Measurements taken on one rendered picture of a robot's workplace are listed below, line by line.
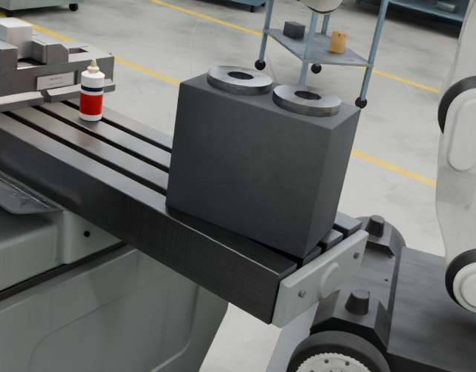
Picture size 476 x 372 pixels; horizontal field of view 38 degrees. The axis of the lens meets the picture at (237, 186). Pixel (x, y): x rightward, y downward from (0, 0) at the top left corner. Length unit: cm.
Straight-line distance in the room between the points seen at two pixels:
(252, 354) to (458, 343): 89
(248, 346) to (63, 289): 110
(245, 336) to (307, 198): 142
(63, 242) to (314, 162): 47
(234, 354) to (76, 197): 119
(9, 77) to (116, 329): 52
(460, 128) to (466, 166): 7
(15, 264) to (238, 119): 45
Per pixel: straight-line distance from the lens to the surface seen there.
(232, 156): 91
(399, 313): 151
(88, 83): 126
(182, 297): 155
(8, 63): 129
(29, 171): 119
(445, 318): 154
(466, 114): 131
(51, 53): 134
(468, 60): 133
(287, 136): 87
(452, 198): 141
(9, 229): 114
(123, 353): 147
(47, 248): 117
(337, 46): 476
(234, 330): 229
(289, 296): 90
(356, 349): 132
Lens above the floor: 136
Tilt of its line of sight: 25 degrees down
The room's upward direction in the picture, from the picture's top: 10 degrees clockwise
